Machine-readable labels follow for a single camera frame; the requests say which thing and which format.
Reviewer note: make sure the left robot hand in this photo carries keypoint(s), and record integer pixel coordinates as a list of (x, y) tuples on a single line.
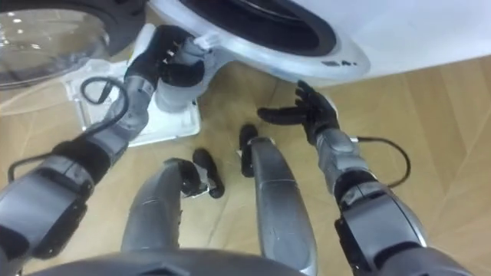
[(147, 61)]

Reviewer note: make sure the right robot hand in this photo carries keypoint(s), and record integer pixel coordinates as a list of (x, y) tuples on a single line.
[(316, 113)]

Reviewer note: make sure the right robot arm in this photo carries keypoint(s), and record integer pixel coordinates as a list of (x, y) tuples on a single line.
[(376, 226)]

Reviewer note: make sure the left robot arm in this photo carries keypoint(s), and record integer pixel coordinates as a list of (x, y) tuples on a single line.
[(46, 207)]

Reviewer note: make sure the washing machine glass door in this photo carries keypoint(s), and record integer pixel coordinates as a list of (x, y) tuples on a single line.
[(50, 42)]

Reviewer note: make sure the robot legs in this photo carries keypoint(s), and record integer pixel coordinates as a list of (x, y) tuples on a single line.
[(280, 214)]

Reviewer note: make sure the white washing machine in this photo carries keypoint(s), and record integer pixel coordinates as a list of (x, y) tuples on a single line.
[(403, 30)]

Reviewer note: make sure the robot body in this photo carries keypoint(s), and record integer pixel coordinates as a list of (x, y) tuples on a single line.
[(161, 264)]

